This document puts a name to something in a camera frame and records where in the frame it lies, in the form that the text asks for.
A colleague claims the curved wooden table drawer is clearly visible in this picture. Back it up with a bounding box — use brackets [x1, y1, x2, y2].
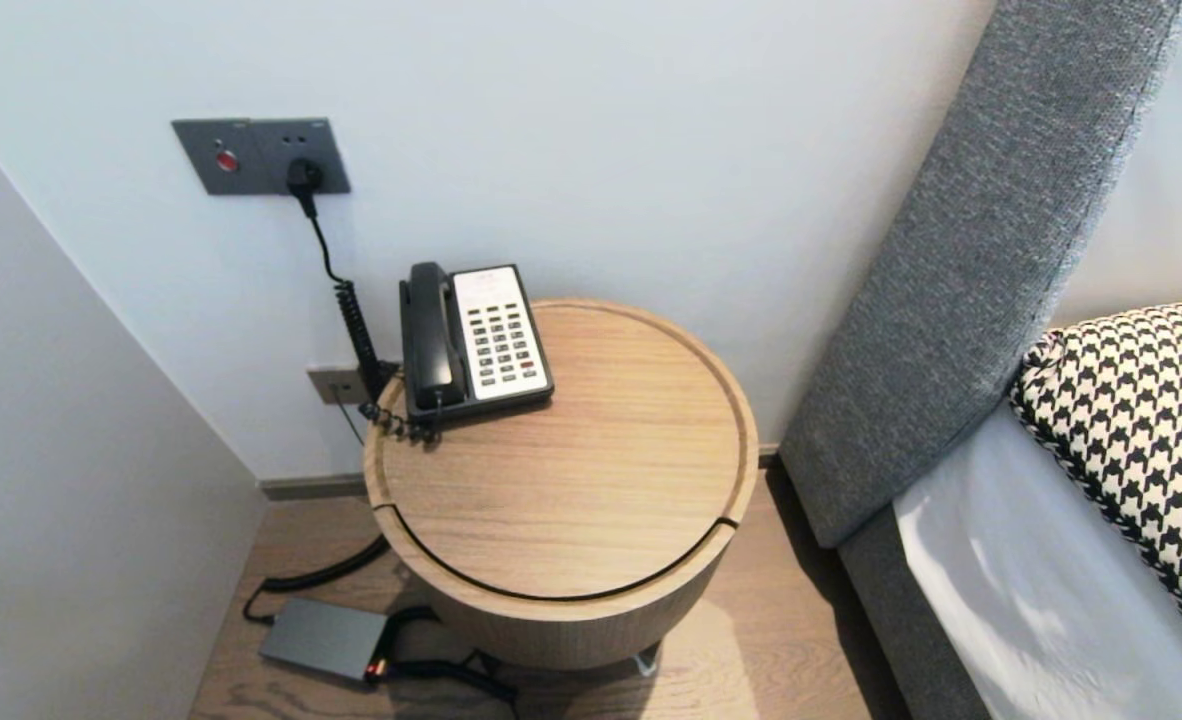
[373, 503, 740, 671]

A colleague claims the round wooden side table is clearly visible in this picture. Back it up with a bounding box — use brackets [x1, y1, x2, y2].
[364, 297, 760, 671]

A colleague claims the black white desk telephone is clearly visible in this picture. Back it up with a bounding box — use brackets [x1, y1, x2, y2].
[400, 262, 557, 422]

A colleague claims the black telephone handset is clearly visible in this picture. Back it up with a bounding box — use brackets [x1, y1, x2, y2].
[405, 261, 468, 412]

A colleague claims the brown wooden skirting board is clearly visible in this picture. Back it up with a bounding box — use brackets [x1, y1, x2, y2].
[258, 472, 369, 501]

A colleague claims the black power plug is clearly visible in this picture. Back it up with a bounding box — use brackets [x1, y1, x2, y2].
[285, 158, 328, 218]

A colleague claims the grey power adapter box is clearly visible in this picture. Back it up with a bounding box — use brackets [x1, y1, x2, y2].
[258, 596, 390, 684]

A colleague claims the grey fabric headboard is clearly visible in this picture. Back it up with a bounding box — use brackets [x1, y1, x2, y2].
[778, 0, 1182, 549]

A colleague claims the grey upholstered bed base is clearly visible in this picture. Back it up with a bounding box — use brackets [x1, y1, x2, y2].
[839, 505, 994, 720]

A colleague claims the white bed sheet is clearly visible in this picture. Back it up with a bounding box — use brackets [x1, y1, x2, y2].
[893, 400, 1182, 720]

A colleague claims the black white houndstooth pillow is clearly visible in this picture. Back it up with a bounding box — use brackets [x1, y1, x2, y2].
[1010, 296, 1182, 678]

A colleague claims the black coiled handset cord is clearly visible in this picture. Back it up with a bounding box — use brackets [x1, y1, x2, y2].
[359, 385, 447, 448]

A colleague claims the black coiled power cable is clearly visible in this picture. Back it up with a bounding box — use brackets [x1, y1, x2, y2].
[242, 212, 398, 624]

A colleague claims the beige wall phone socket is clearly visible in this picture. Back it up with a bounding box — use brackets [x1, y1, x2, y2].
[308, 365, 372, 406]

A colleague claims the black adapter output cable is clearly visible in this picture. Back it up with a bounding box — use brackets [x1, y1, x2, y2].
[375, 604, 520, 704]

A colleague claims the dark grey wall socket panel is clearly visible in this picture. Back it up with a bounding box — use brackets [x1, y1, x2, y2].
[171, 118, 352, 196]

